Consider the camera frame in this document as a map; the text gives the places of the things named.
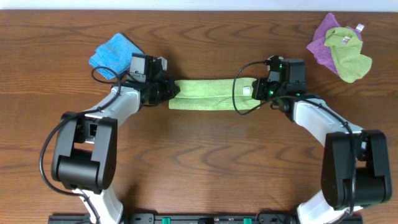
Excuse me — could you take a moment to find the light green cloth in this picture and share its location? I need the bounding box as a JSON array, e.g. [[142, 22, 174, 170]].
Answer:
[[169, 78, 261, 111]]

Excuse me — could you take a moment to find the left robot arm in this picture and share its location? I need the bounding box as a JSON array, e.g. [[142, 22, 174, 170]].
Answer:
[[51, 53, 180, 223]]

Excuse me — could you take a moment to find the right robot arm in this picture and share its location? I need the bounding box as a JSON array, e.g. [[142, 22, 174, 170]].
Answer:
[[252, 56, 392, 223]]

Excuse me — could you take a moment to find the folded blue cloth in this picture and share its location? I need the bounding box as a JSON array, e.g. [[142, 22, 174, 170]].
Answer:
[[88, 33, 144, 80]]

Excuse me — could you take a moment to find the purple cloth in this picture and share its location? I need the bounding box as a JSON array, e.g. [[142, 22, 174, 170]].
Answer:
[[306, 12, 363, 76]]

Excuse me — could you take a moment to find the crumpled olive green cloth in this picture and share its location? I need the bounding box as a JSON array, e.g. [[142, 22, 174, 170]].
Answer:
[[324, 27, 373, 83]]

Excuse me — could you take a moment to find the right black cable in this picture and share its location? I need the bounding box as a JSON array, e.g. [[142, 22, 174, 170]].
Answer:
[[231, 60, 357, 218]]

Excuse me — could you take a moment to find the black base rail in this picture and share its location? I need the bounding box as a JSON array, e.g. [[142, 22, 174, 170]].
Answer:
[[48, 212, 363, 224]]

